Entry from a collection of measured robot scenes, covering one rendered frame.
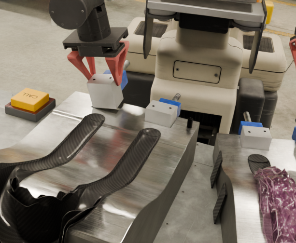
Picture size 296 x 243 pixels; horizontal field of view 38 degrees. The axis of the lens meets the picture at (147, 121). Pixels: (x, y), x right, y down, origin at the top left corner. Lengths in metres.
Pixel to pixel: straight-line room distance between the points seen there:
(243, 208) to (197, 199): 0.15
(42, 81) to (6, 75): 0.25
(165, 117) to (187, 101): 0.35
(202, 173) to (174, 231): 0.16
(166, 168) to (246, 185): 0.13
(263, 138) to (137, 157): 0.24
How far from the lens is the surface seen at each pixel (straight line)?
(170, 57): 1.11
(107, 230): 0.51
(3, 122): 0.97
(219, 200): 0.71
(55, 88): 2.83
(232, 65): 1.11
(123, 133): 0.75
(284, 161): 0.82
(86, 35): 0.75
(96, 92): 0.80
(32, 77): 2.99
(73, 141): 0.74
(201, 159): 0.86
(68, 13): 0.66
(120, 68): 0.79
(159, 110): 0.77
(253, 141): 0.82
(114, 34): 0.76
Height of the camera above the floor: 1.30
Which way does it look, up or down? 31 degrees down
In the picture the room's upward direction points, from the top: 5 degrees clockwise
